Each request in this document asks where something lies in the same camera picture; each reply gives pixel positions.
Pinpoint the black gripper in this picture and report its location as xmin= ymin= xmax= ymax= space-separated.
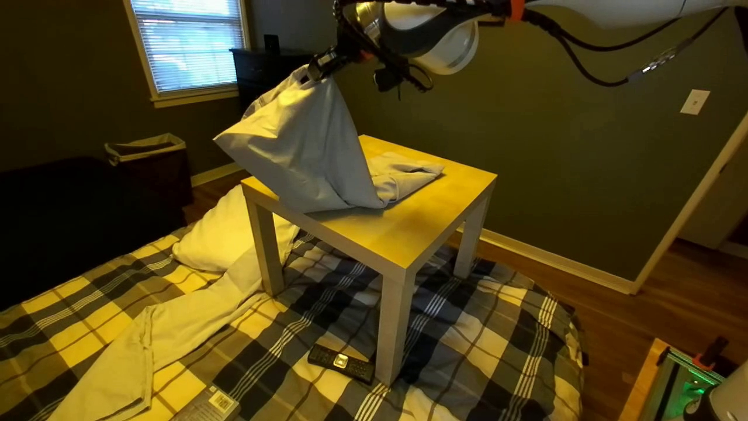
xmin=310 ymin=4 xmax=380 ymax=82

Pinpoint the light grey cloth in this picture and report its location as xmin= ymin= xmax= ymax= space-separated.
xmin=213 ymin=62 xmax=448 ymax=218

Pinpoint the black dresser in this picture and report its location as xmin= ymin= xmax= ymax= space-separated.
xmin=230 ymin=32 xmax=332 ymax=174

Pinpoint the white framed window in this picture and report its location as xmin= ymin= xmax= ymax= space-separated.
xmin=123 ymin=0 xmax=253 ymax=109

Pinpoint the white pillow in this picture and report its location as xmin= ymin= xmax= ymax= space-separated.
xmin=172 ymin=183 xmax=301 ymax=275

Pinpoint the light wooden side table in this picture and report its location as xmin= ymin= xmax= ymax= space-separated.
xmin=241 ymin=134 xmax=500 ymax=385

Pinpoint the beige bed sheet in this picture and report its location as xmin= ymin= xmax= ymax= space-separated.
xmin=48 ymin=246 xmax=269 ymax=421

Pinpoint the black remote control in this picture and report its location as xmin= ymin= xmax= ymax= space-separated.
xmin=307 ymin=342 xmax=380 ymax=385

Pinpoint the dark futon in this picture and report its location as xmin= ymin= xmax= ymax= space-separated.
xmin=0 ymin=155 xmax=194 ymax=311

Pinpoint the yellow black plaid bedspread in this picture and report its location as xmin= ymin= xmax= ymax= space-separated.
xmin=0 ymin=224 xmax=588 ymax=421

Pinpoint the white bedspread label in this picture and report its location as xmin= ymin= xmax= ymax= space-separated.
xmin=206 ymin=388 xmax=238 ymax=418

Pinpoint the white rounded object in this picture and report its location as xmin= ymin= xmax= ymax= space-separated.
xmin=707 ymin=358 xmax=748 ymax=421

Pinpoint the white light switch plate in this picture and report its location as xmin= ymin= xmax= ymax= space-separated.
xmin=679 ymin=87 xmax=713 ymax=116

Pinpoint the white door frame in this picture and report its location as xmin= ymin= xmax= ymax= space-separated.
xmin=629 ymin=112 xmax=748 ymax=296

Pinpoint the green box with wooden frame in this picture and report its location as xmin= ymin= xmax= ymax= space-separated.
xmin=617 ymin=333 xmax=735 ymax=421

